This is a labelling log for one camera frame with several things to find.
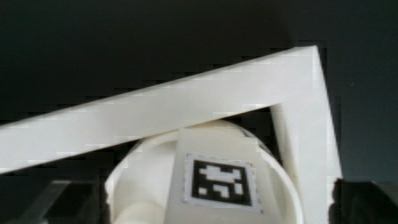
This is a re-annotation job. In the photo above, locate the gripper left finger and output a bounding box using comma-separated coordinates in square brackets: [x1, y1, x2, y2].
[17, 180, 102, 224]

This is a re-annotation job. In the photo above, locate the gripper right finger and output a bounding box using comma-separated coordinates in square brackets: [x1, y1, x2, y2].
[330, 179, 398, 224]

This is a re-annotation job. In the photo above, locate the white stool leg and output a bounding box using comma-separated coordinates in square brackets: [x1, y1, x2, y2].
[166, 129, 266, 224]

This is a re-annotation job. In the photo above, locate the white front fence wall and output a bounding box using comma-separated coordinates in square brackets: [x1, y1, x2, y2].
[0, 46, 321, 174]

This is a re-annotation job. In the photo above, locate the white fence wall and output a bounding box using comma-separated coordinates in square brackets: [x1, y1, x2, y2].
[273, 46, 342, 224]
[0, 46, 321, 174]

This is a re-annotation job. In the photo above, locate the white right fence wall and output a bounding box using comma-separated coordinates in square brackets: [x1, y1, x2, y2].
[273, 46, 342, 224]

